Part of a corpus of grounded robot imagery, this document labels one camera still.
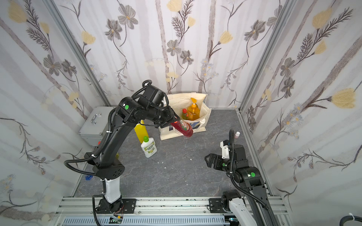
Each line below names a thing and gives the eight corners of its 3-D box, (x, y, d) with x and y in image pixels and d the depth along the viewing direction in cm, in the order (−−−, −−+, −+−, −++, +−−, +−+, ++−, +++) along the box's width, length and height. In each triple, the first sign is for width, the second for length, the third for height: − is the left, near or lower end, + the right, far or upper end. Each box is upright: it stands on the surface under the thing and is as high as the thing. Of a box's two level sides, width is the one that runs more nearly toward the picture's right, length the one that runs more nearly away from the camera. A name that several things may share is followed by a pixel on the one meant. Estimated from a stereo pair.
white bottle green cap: (146, 157, 94) (140, 144, 81) (147, 149, 98) (142, 136, 85) (155, 157, 94) (151, 144, 81) (156, 149, 98) (152, 136, 85)
